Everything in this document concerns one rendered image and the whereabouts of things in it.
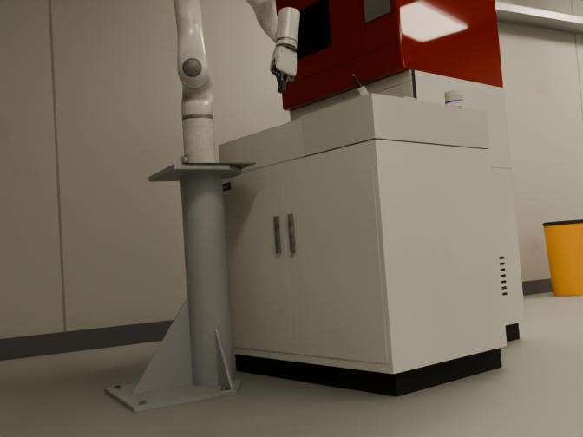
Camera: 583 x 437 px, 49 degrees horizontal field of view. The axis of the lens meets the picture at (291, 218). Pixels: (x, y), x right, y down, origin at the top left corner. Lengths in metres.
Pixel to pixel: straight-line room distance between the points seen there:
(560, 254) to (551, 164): 1.03
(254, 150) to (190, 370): 0.88
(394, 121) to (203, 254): 0.85
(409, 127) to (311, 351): 0.85
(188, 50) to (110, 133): 1.78
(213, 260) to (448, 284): 0.85
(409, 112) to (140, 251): 2.39
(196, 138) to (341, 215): 0.66
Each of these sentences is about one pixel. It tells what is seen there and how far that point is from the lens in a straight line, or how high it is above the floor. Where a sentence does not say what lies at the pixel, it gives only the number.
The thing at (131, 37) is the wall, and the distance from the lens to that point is 4.43.
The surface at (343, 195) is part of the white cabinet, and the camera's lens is 2.17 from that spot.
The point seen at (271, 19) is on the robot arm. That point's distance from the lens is 2.70.
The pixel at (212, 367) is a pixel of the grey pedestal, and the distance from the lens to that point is 2.45.
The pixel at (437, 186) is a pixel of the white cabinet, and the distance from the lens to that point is 2.28.
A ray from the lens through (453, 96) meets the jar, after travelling 2.60.
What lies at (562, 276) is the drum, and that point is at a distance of 5.73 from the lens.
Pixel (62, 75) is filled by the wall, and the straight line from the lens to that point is 4.25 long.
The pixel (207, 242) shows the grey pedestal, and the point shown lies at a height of 0.54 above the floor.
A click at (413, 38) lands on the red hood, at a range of 2.91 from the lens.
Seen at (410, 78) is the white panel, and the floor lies 1.18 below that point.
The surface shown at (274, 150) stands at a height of 0.87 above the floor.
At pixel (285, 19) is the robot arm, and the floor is 1.38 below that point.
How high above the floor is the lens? 0.46
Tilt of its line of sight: 4 degrees up
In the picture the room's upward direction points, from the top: 4 degrees counter-clockwise
